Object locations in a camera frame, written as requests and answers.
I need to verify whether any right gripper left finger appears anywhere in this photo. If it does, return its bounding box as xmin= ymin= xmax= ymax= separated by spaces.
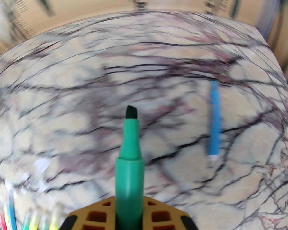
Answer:
xmin=58 ymin=196 xmax=116 ymax=230

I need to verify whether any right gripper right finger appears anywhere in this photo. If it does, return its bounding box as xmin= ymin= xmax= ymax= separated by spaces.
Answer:
xmin=144 ymin=196 xmax=199 ymax=230

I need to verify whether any green highlighter pen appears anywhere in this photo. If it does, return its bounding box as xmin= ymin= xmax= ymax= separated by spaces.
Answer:
xmin=115 ymin=105 xmax=145 ymax=230
xmin=22 ymin=210 xmax=31 ymax=230
xmin=40 ymin=213 xmax=49 ymax=230

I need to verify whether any blue highlighter pen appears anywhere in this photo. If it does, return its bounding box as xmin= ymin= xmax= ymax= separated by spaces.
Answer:
xmin=207 ymin=80 xmax=221 ymax=162
xmin=6 ymin=186 xmax=16 ymax=230

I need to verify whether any aluminium frame post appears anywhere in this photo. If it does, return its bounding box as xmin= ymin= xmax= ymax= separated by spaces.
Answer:
xmin=255 ymin=0 xmax=278 ymax=37

